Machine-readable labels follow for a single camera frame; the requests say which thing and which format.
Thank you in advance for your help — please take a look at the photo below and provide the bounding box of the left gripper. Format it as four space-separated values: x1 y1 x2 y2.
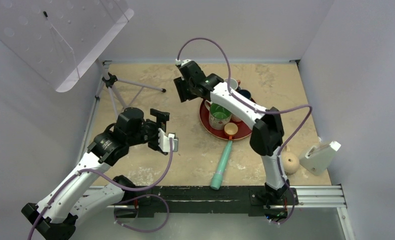
127 109 169 150

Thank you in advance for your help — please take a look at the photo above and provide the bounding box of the large white cat mug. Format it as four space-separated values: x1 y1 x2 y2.
204 100 232 130

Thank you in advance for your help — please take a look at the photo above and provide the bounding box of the pink brown mug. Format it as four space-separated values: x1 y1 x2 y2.
229 78 241 91

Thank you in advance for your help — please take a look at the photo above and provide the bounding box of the blue mug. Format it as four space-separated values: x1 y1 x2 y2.
238 89 252 100

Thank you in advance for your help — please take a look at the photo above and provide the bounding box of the small orange cup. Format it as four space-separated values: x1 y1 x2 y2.
223 122 239 141

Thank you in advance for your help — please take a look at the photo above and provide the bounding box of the red round tray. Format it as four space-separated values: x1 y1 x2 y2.
199 100 252 141

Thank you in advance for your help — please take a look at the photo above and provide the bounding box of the teal pen tube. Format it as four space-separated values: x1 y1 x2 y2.
210 140 233 190

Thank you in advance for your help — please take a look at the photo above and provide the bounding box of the cream teapot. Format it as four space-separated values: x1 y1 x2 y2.
281 146 300 176

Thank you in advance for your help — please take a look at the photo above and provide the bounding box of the pink white mug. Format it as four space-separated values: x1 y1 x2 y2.
231 114 242 123

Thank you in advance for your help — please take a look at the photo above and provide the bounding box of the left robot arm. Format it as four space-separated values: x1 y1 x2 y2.
21 107 178 240

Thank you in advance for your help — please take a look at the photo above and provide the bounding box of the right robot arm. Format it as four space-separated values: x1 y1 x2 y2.
174 59 290 206

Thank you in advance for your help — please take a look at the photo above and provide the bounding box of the tripod stand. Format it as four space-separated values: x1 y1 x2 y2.
94 58 167 117

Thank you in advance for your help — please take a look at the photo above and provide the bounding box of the clear acrylic panel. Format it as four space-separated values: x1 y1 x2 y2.
0 0 135 93

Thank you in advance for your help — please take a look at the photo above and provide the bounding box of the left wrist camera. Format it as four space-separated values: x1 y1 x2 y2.
157 128 179 154

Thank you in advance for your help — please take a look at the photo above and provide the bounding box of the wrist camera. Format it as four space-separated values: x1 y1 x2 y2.
175 59 191 68
157 128 179 154

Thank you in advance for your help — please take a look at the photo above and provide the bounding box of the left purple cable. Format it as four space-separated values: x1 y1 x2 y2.
26 137 175 240

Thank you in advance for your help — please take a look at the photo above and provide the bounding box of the purple cable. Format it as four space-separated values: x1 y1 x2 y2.
174 37 314 226
26 137 175 240

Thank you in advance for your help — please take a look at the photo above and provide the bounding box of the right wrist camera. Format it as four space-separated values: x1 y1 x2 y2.
175 59 191 68

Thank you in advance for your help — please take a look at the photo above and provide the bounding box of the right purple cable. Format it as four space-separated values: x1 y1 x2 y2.
174 37 314 226

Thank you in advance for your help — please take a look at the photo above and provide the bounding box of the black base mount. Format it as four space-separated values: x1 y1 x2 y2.
113 185 299 221

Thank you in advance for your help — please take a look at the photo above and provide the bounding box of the white box on wall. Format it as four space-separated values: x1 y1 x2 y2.
298 141 341 176

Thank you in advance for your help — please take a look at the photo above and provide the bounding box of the aluminium frame rail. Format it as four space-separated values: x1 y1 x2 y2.
45 59 356 240

